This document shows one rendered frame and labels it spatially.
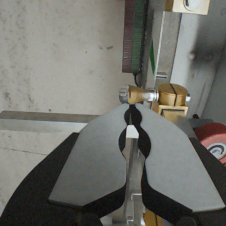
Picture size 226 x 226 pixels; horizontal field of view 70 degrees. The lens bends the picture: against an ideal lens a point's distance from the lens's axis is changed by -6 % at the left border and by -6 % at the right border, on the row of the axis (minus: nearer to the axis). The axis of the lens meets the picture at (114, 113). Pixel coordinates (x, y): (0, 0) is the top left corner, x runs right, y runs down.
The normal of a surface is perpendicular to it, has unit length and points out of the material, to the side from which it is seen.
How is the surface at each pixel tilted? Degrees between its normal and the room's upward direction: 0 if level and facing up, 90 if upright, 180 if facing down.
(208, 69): 0
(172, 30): 0
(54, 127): 0
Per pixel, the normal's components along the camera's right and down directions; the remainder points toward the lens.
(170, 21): -0.05, 0.55
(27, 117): 0.02, -0.84
